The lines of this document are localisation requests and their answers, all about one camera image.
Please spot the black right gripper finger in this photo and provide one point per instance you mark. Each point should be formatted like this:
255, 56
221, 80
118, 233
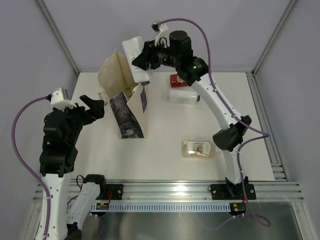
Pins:
141, 67
142, 60

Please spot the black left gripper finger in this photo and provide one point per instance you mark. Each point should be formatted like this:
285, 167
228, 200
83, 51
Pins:
87, 101
96, 109

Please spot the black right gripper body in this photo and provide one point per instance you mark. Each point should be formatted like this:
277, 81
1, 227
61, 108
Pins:
160, 55

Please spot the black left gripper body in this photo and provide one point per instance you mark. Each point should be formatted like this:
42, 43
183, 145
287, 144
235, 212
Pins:
77, 116

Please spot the small white bottle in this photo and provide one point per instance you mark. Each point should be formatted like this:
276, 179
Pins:
133, 48

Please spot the beige canvas tote bag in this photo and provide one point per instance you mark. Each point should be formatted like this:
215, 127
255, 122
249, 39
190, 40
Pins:
127, 99

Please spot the clear amber soap bottle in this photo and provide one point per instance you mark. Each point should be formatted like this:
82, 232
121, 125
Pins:
198, 149

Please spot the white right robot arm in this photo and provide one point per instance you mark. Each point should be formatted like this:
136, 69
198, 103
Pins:
195, 72

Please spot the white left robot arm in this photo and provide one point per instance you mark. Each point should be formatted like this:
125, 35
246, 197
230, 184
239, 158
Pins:
61, 129

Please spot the red dish soap bottle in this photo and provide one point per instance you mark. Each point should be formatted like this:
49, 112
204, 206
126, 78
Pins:
176, 82

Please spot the white bottle black cap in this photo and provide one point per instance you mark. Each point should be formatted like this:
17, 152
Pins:
183, 97

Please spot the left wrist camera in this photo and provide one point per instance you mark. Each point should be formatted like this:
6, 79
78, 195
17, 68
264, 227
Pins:
60, 101

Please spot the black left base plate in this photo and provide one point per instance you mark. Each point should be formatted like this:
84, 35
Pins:
111, 192

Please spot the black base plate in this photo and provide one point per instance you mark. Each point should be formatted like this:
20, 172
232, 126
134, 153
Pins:
111, 192
225, 191

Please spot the left aluminium frame post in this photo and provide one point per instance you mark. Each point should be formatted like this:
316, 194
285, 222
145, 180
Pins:
57, 35

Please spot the aluminium frame post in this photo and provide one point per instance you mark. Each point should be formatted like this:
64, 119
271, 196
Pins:
57, 35
274, 36

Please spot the aluminium mounting rail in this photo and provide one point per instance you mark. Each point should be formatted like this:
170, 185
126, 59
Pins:
165, 191

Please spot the white slotted cable duct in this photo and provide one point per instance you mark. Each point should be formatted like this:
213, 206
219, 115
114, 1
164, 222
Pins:
162, 207

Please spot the right aluminium frame post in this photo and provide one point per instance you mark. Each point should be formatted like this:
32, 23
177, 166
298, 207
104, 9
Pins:
274, 36

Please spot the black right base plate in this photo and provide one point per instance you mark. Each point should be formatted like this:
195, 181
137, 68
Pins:
225, 191

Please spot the right side aluminium rail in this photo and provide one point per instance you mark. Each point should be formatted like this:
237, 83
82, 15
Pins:
280, 172

